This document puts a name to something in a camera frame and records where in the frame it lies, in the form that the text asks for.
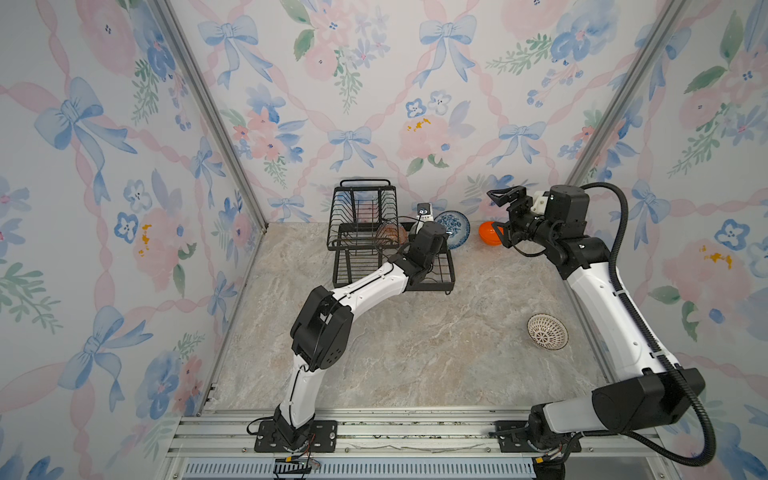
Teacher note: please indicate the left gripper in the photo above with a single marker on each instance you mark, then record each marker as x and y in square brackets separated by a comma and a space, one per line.
[444, 245]

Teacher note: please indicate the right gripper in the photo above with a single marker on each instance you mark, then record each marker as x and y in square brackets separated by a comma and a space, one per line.
[524, 205]

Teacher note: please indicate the white blue floral bowl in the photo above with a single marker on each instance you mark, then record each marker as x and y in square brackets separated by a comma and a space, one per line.
[457, 227]

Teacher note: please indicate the red patterned bowl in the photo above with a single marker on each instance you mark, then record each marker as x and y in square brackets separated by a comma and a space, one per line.
[391, 235]

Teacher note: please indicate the black wire dish rack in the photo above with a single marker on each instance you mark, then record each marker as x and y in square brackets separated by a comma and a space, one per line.
[366, 229]

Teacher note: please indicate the beige lattice bowl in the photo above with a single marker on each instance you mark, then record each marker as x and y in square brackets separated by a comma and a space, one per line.
[547, 332]

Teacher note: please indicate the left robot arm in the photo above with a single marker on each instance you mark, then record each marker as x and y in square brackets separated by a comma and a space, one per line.
[321, 331]

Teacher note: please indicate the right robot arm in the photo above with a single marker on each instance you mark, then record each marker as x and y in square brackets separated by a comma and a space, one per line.
[651, 389]

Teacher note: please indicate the orange plastic bowl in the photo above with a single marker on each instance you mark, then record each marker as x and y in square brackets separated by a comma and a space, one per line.
[488, 234]

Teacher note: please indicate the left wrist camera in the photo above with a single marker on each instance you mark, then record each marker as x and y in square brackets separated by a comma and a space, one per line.
[424, 212]

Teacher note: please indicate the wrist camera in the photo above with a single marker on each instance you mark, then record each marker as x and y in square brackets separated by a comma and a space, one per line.
[424, 212]
[566, 210]

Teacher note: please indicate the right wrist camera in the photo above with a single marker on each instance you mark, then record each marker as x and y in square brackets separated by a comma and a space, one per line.
[566, 210]

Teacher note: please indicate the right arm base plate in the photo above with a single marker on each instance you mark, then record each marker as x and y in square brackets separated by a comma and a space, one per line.
[518, 436]

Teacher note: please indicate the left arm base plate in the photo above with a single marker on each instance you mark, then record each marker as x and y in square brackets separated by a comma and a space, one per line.
[317, 436]

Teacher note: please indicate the aluminium rail frame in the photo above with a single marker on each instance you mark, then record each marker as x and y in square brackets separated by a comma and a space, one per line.
[401, 443]

